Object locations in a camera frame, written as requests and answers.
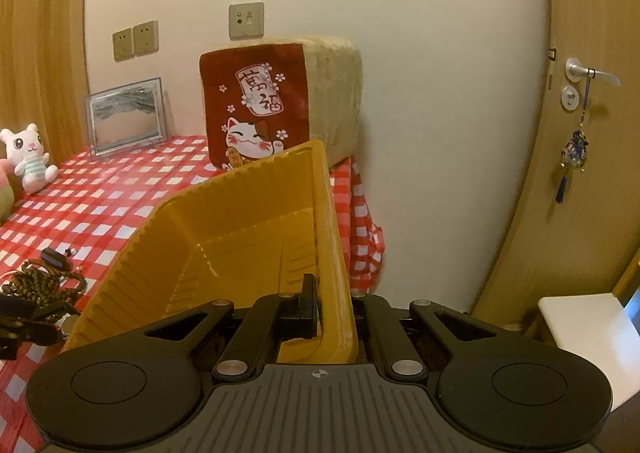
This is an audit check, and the yellow plastic tray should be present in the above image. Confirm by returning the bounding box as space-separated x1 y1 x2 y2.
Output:
64 141 358 364

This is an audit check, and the silver framed sand picture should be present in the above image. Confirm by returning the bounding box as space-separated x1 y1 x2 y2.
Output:
85 77 167 158

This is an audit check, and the silver door lock knob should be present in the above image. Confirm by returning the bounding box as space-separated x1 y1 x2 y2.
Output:
561 84 580 112

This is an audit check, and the brown beaded bracelet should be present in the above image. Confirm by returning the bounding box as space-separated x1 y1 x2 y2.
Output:
0 258 87 319

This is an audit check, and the single wall socket plate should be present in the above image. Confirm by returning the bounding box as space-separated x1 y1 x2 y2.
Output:
229 2 265 40

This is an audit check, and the red white checkered tablecloth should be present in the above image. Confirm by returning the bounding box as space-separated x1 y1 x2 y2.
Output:
0 134 386 453

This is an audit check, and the double wall power socket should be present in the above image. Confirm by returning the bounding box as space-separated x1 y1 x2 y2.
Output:
112 20 160 62

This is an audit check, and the wooden door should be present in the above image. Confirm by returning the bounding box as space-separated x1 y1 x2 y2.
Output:
473 0 639 327

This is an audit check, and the blue tassel charm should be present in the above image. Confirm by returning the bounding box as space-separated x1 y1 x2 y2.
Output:
554 78 592 205

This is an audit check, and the white cat plush toy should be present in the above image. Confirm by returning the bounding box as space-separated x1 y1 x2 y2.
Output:
1 124 58 195

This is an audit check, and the silver door handle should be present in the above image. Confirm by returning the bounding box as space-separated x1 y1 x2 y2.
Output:
564 57 620 87

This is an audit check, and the pink green plush toy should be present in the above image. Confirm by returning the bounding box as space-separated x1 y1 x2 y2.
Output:
0 158 15 222

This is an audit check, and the white chair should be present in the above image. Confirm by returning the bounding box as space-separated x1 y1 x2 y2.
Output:
538 293 640 409

